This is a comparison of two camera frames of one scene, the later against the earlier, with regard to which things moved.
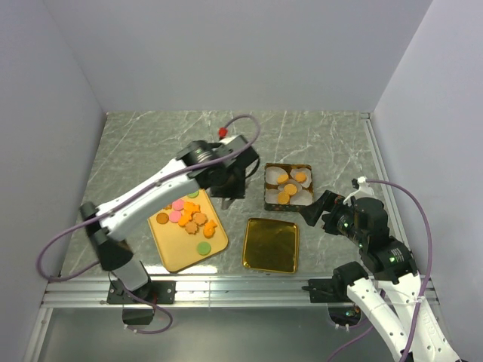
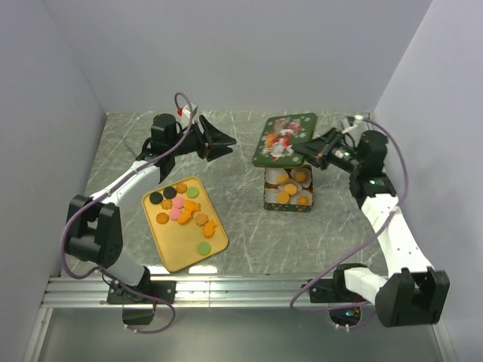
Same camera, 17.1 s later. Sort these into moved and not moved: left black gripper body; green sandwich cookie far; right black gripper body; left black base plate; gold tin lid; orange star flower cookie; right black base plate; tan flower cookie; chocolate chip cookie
Moved: orange star flower cookie; right black gripper body; gold tin lid; left black gripper body
Not moved: green sandwich cookie far; right black base plate; tan flower cookie; left black base plate; chocolate chip cookie
